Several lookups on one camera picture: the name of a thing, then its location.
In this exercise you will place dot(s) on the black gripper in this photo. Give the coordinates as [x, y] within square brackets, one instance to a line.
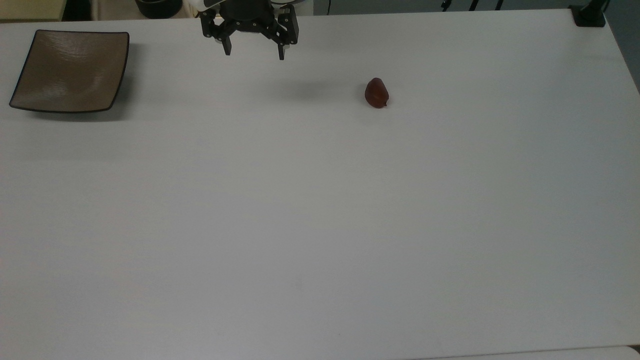
[247, 15]

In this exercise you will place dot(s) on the small dark red food item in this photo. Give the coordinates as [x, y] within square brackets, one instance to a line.
[376, 93]

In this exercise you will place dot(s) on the black round bin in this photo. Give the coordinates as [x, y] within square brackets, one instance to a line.
[159, 7]

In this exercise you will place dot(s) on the brown square ceramic plate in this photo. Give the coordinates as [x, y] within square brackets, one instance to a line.
[70, 70]

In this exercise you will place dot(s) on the black tripod legs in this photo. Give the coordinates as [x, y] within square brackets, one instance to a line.
[470, 4]

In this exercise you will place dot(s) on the black table clamp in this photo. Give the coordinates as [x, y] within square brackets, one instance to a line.
[589, 15]

